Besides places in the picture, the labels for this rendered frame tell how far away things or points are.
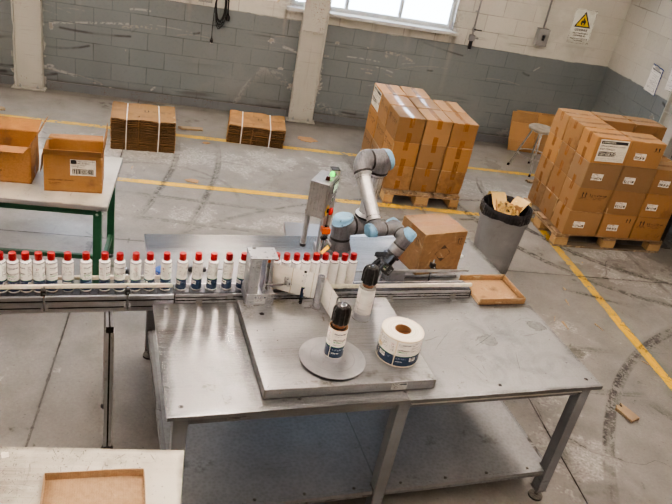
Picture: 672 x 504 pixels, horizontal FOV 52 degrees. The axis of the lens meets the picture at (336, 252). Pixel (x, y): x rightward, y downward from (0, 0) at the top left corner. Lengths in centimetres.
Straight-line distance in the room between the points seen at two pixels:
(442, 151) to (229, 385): 446
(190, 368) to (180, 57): 605
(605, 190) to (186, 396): 500
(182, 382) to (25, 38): 641
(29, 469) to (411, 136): 500
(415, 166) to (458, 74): 251
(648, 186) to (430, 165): 207
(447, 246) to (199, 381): 174
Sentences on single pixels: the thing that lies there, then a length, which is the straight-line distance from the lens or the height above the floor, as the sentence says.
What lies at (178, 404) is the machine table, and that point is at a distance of 294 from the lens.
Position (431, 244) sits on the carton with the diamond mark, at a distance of 400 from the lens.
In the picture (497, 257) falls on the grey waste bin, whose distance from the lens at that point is 605.
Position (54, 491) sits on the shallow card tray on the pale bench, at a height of 80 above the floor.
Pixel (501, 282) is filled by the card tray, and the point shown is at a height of 83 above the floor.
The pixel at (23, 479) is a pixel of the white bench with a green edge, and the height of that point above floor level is 80.
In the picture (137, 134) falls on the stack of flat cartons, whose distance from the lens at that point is 736.
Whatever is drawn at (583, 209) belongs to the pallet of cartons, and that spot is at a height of 42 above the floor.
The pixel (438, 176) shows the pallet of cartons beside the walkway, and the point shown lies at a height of 32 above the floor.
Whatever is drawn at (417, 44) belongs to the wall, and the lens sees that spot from 898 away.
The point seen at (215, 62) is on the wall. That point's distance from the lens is 874.
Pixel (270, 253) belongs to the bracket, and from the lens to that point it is 338.
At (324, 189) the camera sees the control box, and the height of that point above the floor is 145.
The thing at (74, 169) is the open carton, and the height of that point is 93.
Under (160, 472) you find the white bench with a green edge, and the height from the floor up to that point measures 80.
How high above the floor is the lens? 280
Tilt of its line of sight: 28 degrees down
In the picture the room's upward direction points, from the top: 11 degrees clockwise
